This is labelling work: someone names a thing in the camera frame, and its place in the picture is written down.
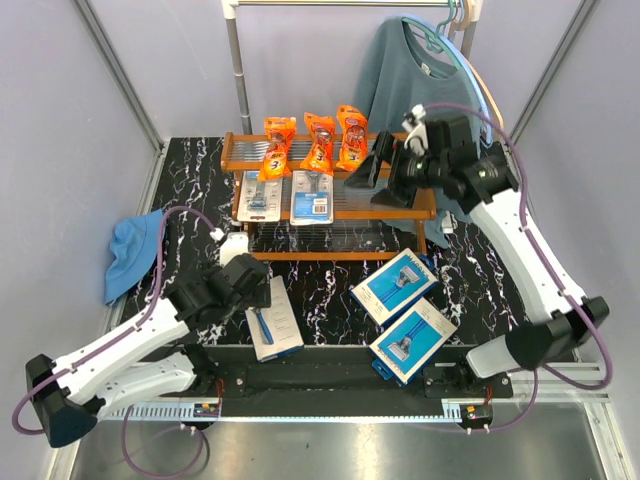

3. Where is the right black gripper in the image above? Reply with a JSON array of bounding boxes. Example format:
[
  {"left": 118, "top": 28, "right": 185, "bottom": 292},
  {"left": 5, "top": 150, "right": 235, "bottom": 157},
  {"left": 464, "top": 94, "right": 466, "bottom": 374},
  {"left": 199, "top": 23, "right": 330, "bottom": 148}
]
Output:
[{"left": 343, "top": 130, "right": 447, "bottom": 210}]

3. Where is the white Harry's razor box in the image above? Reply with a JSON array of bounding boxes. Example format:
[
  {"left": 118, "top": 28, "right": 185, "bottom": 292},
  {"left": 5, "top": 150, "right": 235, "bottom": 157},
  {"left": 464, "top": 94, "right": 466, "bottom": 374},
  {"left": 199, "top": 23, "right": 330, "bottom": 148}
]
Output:
[{"left": 245, "top": 276, "right": 304, "bottom": 362}]

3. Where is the orange bic razor bag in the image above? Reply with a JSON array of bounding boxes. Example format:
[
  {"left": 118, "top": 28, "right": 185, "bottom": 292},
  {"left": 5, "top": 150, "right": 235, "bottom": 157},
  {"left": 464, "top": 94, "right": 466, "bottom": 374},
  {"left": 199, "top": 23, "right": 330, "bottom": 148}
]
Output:
[
  {"left": 300, "top": 112, "right": 335, "bottom": 176},
  {"left": 258, "top": 117, "right": 297, "bottom": 182},
  {"left": 336, "top": 105, "right": 368, "bottom": 172}
]

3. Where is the Gillette razor blister pack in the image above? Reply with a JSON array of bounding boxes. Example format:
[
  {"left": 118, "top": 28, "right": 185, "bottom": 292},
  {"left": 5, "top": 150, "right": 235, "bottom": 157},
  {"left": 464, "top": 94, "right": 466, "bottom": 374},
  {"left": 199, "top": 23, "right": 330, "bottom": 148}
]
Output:
[{"left": 289, "top": 170, "right": 334, "bottom": 226}]

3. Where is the blue razor box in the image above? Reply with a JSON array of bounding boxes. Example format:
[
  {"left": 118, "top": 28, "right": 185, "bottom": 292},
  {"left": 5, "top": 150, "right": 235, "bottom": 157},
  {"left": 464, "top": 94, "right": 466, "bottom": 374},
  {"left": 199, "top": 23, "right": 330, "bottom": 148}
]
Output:
[
  {"left": 370, "top": 299, "right": 457, "bottom": 386},
  {"left": 350, "top": 249, "right": 438, "bottom": 326}
]

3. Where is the orange BIC razor bag front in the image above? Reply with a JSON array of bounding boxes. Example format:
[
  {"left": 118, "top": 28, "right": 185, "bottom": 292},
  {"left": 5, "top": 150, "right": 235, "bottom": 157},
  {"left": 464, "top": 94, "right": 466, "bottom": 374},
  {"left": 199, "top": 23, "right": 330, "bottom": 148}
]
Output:
[{"left": 258, "top": 117, "right": 297, "bottom": 182}]

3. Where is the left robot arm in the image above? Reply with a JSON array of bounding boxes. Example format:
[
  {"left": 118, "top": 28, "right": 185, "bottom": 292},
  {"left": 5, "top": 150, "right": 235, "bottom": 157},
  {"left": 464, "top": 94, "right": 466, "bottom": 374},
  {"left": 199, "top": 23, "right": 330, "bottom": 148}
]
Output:
[{"left": 25, "top": 253, "right": 271, "bottom": 448}]

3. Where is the Gillette razor pack on shelf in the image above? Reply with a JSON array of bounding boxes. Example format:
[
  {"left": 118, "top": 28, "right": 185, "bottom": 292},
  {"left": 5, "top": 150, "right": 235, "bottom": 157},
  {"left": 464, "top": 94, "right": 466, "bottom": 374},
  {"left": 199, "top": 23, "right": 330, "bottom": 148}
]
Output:
[{"left": 237, "top": 171, "right": 283, "bottom": 223}]

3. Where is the orange wooden three-tier shelf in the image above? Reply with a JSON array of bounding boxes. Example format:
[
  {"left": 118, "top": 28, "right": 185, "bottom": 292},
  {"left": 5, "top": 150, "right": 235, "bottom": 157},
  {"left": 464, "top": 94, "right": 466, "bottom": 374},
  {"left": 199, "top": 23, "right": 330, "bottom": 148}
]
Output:
[{"left": 220, "top": 130, "right": 449, "bottom": 264}]

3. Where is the light blue clothes hanger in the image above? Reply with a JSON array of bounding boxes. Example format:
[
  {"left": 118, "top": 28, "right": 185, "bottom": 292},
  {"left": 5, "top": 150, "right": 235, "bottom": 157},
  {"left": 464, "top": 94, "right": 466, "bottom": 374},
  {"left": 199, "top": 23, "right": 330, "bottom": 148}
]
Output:
[{"left": 401, "top": 1, "right": 499, "bottom": 126}]

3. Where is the teal t-shirt on hanger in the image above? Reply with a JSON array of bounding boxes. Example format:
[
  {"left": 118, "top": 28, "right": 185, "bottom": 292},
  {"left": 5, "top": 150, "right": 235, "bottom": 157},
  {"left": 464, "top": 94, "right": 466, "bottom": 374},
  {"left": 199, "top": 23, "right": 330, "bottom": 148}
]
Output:
[{"left": 352, "top": 16, "right": 494, "bottom": 249}]

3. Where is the blue cloth hat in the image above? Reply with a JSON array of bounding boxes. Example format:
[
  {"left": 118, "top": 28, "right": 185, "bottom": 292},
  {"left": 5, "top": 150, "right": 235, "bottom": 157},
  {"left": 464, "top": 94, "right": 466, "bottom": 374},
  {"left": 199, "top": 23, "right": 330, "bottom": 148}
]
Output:
[{"left": 104, "top": 209, "right": 164, "bottom": 305}]

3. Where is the wooden clothes hanger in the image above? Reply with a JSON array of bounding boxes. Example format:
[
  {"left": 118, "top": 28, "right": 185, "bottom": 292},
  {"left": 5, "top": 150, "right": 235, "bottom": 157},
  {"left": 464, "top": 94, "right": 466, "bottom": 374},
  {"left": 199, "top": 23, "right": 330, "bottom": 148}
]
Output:
[{"left": 447, "top": 0, "right": 504, "bottom": 128}]

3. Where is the metal clothes rack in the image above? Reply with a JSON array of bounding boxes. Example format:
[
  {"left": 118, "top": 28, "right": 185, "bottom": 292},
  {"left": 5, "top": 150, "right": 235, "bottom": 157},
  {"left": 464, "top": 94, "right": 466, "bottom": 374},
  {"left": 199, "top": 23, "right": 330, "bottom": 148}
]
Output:
[{"left": 221, "top": 0, "right": 484, "bottom": 135}]

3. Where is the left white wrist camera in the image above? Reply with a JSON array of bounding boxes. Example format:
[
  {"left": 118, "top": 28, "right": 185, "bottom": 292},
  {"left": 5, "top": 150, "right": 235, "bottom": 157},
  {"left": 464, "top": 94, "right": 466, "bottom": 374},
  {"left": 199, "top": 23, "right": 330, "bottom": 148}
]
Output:
[{"left": 219, "top": 232, "right": 249, "bottom": 267}]

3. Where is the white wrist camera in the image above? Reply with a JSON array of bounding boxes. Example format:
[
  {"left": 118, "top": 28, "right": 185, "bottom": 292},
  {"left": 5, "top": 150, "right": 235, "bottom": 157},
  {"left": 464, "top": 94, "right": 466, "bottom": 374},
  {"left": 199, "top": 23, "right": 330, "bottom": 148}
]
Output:
[
  {"left": 219, "top": 232, "right": 249, "bottom": 267},
  {"left": 402, "top": 104, "right": 429, "bottom": 156}
]

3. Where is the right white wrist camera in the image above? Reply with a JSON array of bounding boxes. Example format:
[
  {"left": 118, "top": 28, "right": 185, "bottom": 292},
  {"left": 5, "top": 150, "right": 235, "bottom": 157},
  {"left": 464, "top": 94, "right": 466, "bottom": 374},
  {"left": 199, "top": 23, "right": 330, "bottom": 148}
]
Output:
[{"left": 402, "top": 104, "right": 429, "bottom": 156}]

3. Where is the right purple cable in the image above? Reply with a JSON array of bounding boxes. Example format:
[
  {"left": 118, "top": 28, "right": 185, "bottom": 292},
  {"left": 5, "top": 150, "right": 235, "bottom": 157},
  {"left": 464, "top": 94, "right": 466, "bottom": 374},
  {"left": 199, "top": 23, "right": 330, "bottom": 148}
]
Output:
[{"left": 419, "top": 102, "right": 615, "bottom": 434}]

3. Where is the purple cable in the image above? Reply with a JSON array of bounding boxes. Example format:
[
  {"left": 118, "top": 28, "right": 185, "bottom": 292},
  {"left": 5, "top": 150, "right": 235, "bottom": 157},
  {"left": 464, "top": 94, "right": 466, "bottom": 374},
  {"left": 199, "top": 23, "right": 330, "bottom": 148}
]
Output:
[
  {"left": 419, "top": 102, "right": 615, "bottom": 434},
  {"left": 10, "top": 207, "right": 226, "bottom": 476}
]

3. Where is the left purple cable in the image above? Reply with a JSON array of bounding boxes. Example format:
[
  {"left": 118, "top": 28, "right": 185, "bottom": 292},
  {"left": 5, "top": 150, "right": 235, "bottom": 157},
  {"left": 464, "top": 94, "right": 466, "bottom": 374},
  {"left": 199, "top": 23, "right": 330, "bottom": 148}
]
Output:
[{"left": 10, "top": 207, "right": 226, "bottom": 476}]

